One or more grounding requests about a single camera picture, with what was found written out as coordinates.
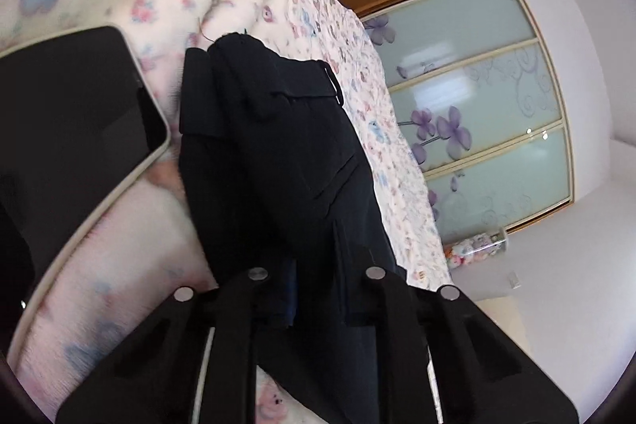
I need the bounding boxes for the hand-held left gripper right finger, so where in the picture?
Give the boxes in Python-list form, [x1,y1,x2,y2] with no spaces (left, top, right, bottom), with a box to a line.
[342,255,580,424]

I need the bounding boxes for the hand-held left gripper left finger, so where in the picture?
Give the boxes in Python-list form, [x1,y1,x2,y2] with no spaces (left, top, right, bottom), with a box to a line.
[54,259,300,424]

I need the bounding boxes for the black pants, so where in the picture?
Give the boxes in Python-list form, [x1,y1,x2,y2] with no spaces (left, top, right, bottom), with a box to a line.
[177,33,414,424]

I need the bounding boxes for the glass sliding wardrobe doors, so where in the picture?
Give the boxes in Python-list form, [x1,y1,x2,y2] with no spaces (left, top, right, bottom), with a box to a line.
[357,0,577,247]

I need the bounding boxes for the black tablet in white case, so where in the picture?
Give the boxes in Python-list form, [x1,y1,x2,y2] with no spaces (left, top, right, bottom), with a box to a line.
[0,25,173,355]

